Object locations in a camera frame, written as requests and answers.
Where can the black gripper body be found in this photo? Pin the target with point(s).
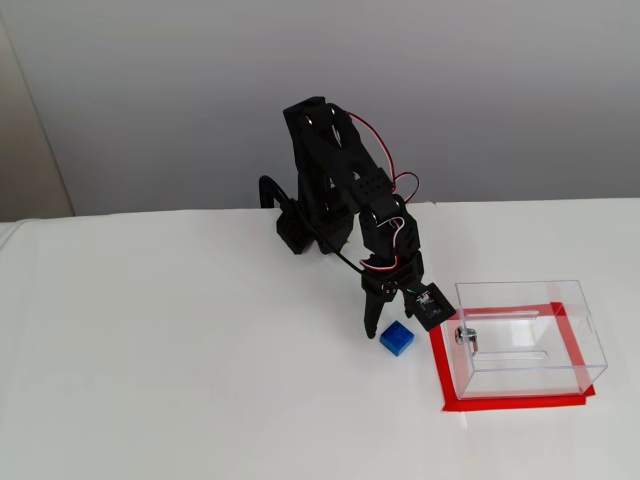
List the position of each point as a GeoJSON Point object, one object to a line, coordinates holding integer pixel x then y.
{"type": "Point", "coordinates": [386, 285]}

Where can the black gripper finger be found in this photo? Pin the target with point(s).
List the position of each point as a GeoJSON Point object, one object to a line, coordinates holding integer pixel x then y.
{"type": "Point", "coordinates": [408, 309]}
{"type": "Point", "coordinates": [374, 310]}

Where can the blue lego brick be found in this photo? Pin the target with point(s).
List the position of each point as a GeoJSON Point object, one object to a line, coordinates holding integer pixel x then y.
{"type": "Point", "coordinates": [396, 339]}

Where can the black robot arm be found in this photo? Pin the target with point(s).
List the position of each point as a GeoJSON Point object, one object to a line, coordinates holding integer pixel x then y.
{"type": "Point", "coordinates": [325, 165]}

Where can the transparent plastic box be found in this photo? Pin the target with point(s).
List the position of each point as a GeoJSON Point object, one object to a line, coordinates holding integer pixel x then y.
{"type": "Point", "coordinates": [525, 340]}

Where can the silver lock cylinder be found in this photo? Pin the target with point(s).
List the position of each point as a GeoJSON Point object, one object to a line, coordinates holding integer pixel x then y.
{"type": "Point", "coordinates": [465, 339]}

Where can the black table clamp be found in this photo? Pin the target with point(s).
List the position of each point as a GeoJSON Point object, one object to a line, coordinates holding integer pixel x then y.
{"type": "Point", "coordinates": [267, 187]}

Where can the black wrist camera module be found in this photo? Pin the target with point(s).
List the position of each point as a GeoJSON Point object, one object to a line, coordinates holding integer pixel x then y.
{"type": "Point", "coordinates": [432, 307]}

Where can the red tape frame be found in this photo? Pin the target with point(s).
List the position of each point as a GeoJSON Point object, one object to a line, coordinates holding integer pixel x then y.
{"type": "Point", "coordinates": [500, 404]}

